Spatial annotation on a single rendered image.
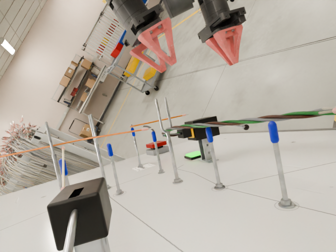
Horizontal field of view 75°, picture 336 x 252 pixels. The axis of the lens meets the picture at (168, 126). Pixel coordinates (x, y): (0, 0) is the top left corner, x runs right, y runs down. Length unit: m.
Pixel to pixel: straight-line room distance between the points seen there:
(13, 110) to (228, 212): 8.48
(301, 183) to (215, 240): 0.14
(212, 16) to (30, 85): 8.20
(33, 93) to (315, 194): 8.45
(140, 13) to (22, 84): 8.22
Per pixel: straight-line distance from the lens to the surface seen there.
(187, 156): 0.53
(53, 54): 8.65
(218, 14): 0.52
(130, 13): 0.44
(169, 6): 0.54
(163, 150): 0.67
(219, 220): 0.24
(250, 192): 0.29
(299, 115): 0.23
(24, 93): 8.58
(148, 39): 0.41
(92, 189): 0.17
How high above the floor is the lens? 1.40
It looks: 25 degrees down
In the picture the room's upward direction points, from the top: 62 degrees counter-clockwise
